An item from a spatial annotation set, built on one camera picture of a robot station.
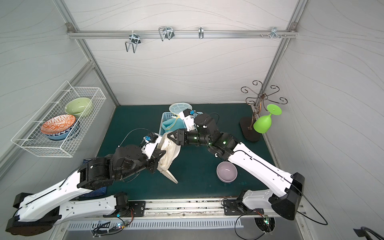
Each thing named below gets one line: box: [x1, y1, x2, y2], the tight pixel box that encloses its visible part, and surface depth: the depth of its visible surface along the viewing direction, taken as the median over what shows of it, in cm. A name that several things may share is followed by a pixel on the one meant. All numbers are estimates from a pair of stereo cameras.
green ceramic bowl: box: [65, 97, 93, 118], surface depth 73 cm
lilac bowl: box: [216, 161, 238, 184], surface depth 84 cm
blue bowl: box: [44, 121, 78, 141], surface depth 59 cm
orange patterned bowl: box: [41, 114, 76, 135], surface depth 64 cm
